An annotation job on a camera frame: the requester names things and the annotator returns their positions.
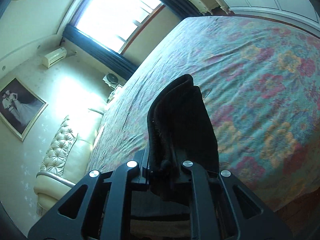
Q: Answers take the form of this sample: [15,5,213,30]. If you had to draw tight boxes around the cream tufted headboard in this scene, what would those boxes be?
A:
[34,108,104,216]

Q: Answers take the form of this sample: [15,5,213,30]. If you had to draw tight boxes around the window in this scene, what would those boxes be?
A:
[73,0,163,53]

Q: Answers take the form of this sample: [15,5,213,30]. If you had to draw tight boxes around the black pants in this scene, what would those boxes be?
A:
[147,74,219,200]

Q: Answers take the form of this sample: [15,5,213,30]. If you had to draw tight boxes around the white power strip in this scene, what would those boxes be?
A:
[107,88,121,102]

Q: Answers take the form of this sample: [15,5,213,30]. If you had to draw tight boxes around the white tv stand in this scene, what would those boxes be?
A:
[224,0,319,25]

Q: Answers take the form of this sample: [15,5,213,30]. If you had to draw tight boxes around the white air conditioner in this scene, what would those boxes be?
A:
[42,47,67,68]

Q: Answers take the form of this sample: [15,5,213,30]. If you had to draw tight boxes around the framed wedding photo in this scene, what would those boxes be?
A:
[1,77,48,141]

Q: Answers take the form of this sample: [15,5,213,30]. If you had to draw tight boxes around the dark blue left curtain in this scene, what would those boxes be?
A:
[62,23,138,80]

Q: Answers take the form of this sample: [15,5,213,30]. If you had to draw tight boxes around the floral bedspread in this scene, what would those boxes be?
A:
[87,16,319,210]

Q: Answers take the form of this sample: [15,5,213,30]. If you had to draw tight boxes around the white desk fan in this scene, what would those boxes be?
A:
[103,73,123,89]

